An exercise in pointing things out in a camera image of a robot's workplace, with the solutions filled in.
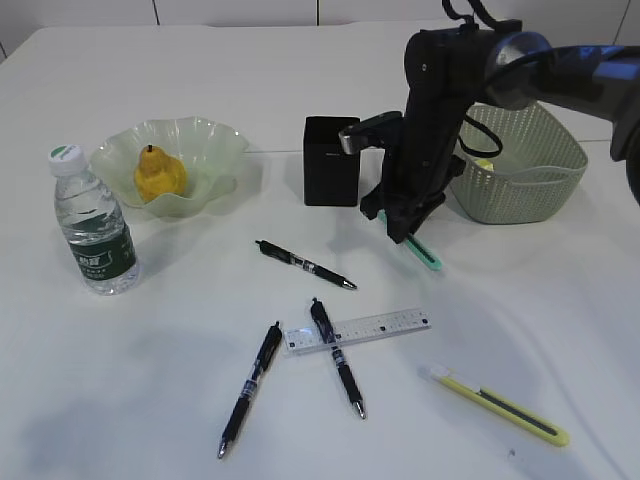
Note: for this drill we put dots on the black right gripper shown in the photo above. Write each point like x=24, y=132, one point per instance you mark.
x=414, y=177

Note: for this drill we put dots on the teal utility knife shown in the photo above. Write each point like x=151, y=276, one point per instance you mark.
x=422, y=253

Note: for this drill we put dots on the clear plastic ruler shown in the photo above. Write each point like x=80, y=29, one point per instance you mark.
x=359, y=330

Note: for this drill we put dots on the yellow pear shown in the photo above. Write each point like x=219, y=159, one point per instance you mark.
x=158, y=173

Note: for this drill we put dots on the clear water bottle green label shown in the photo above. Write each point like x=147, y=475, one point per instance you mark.
x=92, y=223

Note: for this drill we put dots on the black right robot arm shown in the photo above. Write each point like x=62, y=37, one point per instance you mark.
x=449, y=70

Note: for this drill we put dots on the black square pen holder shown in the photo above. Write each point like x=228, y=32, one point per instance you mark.
x=331, y=177

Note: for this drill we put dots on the black pen across ruler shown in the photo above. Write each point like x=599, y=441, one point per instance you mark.
x=328, y=336

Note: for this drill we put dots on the black pen upper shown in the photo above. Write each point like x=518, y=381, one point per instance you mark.
x=276, y=252

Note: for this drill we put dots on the black pen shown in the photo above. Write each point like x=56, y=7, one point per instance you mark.
x=243, y=403
x=276, y=252

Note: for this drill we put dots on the green woven plastic basket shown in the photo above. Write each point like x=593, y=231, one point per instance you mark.
x=538, y=169

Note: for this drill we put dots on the black pen lower left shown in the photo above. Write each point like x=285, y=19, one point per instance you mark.
x=243, y=403

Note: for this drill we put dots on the green wavy glass plate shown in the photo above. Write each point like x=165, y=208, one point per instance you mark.
x=210, y=152

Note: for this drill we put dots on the yellow utility knife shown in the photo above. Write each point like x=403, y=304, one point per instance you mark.
x=499, y=405

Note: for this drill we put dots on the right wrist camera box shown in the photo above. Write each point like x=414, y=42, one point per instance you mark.
x=380, y=131

